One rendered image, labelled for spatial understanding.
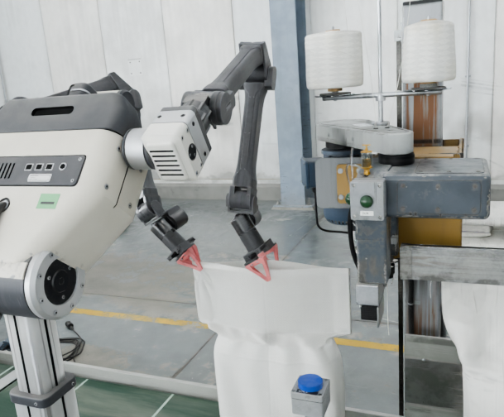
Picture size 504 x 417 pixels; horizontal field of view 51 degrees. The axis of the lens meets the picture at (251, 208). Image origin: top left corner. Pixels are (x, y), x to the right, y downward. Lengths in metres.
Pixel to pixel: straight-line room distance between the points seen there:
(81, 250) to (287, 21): 5.30
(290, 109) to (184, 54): 1.79
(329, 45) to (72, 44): 6.95
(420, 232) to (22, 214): 1.05
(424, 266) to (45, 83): 7.66
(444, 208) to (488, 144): 5.21
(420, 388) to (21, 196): 1.35
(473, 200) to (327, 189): 0.58
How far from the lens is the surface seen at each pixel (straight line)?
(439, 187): 1.24
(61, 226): 1.11
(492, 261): 1.46
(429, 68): 1.49
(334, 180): 1.67
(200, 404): 2.15
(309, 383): 1.33
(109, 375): 2.41
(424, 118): 1.72
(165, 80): 7.41
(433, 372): 1.85
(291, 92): 6.21
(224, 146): 7.09
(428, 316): 1.89
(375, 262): 1.30
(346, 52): 1.52
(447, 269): 1.46
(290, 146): 6.28
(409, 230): 1.58
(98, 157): 1.13
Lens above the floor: 1.57
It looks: 14 degrees down
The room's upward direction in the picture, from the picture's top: 4 degrees counter-clockwise
